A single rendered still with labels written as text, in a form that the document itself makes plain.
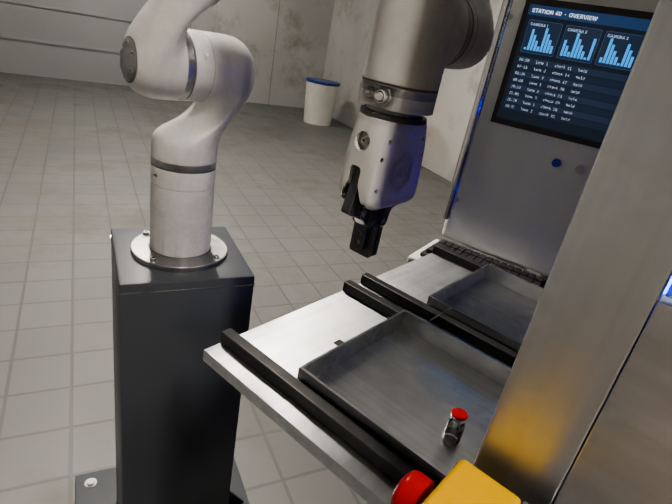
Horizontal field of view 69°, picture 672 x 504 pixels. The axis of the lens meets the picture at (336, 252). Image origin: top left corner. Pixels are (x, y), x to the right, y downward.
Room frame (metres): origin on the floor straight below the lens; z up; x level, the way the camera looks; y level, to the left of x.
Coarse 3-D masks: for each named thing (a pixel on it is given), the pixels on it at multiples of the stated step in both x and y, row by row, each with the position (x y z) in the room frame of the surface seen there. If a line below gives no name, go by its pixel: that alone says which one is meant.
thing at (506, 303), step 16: (480, 272) 0.97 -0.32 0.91; (496, 272) 0.99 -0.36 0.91; (448, 288) 0.85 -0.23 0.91; (464, 288) 0.92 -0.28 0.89; (480, 288) 0.94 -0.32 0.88; (496, 288) 0.96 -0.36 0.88; (512, 288) 0.96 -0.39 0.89; (528, 288) 0.94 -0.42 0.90; (432, 304) 0.79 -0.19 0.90; (448, 304) 0.84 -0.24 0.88; (464, 304) 0.85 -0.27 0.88; (480, 304) 0.87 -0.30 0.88; (496, 304) 0.88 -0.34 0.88; (512, 304) 0.89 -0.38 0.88; (528, 304) 0.91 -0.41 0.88; (464, 320) 0.75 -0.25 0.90; (480, 320) 0.80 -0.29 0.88; (496, 320) 0.81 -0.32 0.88; (512, 320) 0.83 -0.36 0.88; (528, 320) 0.84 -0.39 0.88; (496, 336) 0.72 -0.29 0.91; (512, 336) 0.77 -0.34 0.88
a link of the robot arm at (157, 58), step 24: (168, 0) 0.82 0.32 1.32; (192, 0) 0.81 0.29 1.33; (216, 0) 0.84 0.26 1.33; (144, 24) 0.82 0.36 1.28; (168, 24) 0.80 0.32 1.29; (120, 48) 0.84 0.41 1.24; (144, 48) 0.80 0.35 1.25; (168, 48) 0.80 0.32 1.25; (192, 48) 0.85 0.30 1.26; (144, 72) 0.80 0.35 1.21; (168, 72) 0.81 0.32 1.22; (192, 72) 0.84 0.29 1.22; (168, 96) 0.84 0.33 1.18
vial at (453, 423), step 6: (450, 414) 0.48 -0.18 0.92; (450, 420) 0.48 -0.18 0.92; (456, 420) 0.47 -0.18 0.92; (450, 426) 0.47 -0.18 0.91; (456, 426) 0.47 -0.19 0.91; (462, 426) 0.47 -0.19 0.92; (444, 432) 0.48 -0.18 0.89; (450, 432) 0.47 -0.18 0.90; (456, 432) 0.47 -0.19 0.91; (444, 438) 0.47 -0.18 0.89; (450, 438) 0.47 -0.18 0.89; (456, 438) 0.47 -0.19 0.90; (450, 444) 0.47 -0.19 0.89; (456, 444) 0.47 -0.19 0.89
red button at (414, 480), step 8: (416, 472) 0.29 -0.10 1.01; (400, 480) 0.29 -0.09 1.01; (408, 480) 0.29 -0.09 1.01; (416, 480) 0.29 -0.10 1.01; (424, 480) 0.29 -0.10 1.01; (432, 480) 0.29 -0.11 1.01; (400, 488) 0.28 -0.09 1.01; (408, 488) 0.28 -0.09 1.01; (416, 488) 0.28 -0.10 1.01; (424, 488) 0.28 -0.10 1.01; (432, 488) 0.29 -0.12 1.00; (392, 496) 0.28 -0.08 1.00; (400, 496) 0.28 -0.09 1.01; (408, 496) 0.27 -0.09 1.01; (416, 496) 0.27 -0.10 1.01; (424, 496) 0.28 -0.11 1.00
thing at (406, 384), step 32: (384, 320) 0.68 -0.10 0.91; (416, 320) 0.71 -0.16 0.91; (352, 352) 0.62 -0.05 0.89; (384, 352) 0.64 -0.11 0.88; (416, 352) 0.66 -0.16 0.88; (448, 352) 0.67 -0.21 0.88; (480, 352) 0.64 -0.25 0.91; (320, 384) 0.50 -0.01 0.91; (352, 384) 0.55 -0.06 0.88; (384, 384) 0.56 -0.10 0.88; (416, 384) 0.58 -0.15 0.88; (448, 384) 0.59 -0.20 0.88; (480, 384) 0.61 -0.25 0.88; (352, 416) 0.47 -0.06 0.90; (384, 416) 0.50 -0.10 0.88; (416, 416) 0.51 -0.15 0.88; (448, 416) 0.52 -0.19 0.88; (480, 416) 0.54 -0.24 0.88; (416, 448) 0.46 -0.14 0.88; (448, 448) 0.47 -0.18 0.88
